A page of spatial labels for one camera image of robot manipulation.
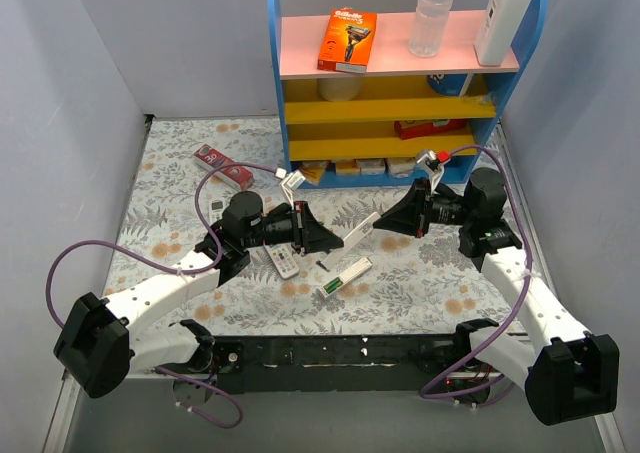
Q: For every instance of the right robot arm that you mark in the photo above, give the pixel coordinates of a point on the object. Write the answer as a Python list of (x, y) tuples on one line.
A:
[(565, 371)]

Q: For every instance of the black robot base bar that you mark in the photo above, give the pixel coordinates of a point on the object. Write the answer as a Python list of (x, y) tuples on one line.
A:
[(325, 363)]

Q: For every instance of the yellow sponge pack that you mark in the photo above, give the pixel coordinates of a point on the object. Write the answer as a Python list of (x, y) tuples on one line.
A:
[(313, 171)]

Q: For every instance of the red white toothpaste box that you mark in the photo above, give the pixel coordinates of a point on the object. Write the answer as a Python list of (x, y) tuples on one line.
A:
[(227, 171)]

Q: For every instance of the large white remote control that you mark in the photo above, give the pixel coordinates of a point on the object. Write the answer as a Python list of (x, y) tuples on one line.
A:
[(216, 209)]

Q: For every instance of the white slim remote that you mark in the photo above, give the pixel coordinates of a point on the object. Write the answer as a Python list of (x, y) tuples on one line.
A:
[(350, 274)]

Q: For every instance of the white slim battery cover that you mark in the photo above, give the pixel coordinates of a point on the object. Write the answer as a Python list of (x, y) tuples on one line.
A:
[(350, 241)]

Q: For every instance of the green battery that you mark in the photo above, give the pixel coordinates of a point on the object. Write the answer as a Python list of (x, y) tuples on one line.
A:
[(332, 286)]

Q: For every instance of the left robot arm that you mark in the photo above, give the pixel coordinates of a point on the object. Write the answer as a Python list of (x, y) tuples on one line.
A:
[(103, 340)]

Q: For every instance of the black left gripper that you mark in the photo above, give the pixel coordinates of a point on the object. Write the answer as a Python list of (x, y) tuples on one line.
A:
[(300, 227)]

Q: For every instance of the clear plastic bottle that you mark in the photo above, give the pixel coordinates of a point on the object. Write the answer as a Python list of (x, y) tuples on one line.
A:
[(428, 27)]

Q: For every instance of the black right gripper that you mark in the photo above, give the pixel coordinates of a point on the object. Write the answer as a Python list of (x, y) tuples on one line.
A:
[(423, 209)]

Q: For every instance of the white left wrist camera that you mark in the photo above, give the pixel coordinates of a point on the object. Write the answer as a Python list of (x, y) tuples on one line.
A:
[(289, 182)]

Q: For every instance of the blue yellow wooden shelf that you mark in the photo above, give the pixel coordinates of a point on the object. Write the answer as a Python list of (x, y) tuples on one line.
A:
[(394, 88)]

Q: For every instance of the white plastic bottle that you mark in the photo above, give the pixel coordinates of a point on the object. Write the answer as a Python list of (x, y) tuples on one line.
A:
[(500, 23)]

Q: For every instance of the blue paper cup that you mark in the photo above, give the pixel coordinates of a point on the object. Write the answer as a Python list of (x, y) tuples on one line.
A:
[(453, 85)]

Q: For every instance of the red snack box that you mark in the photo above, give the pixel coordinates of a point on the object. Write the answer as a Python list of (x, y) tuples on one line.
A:
[(411, 129)]

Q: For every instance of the orange razor box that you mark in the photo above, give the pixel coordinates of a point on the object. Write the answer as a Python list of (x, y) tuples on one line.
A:
[(347, 43)]

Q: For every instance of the small white remote control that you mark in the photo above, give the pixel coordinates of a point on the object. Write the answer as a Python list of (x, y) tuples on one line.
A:
[(282, 259)]

